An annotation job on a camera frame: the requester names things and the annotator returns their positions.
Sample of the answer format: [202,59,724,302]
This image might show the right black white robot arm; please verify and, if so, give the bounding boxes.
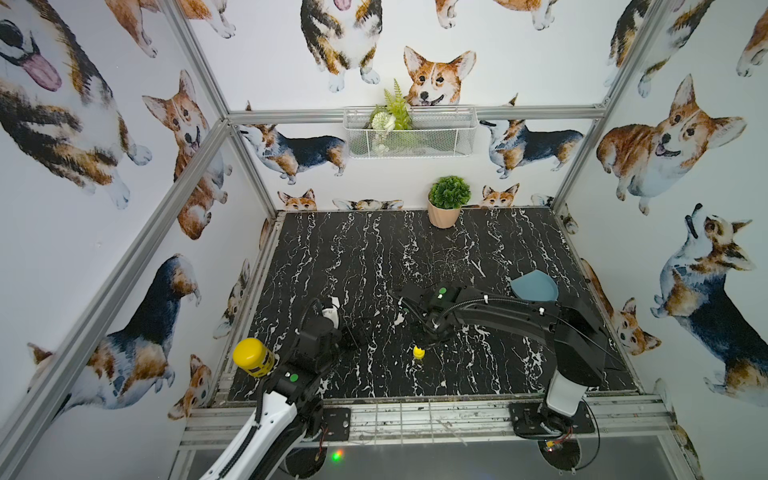
[392,284,609,418]

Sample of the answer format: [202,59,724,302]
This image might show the potted green plant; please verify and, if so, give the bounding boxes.
[428,176,471,229]

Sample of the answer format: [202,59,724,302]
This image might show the green fern with white flower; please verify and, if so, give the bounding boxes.
[366,81,413,156]

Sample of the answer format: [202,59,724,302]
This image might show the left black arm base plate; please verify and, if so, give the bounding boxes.
[308,407,352,442]

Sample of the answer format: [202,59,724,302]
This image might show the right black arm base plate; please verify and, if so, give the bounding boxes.
[508,401,597,440]

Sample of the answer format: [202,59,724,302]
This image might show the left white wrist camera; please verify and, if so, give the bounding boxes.
[321,296,340,329]

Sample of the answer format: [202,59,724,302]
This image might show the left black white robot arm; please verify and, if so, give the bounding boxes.
[202,297,344,479]

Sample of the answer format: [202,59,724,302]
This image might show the white wire wall basket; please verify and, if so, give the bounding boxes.
[343,106,479,159]

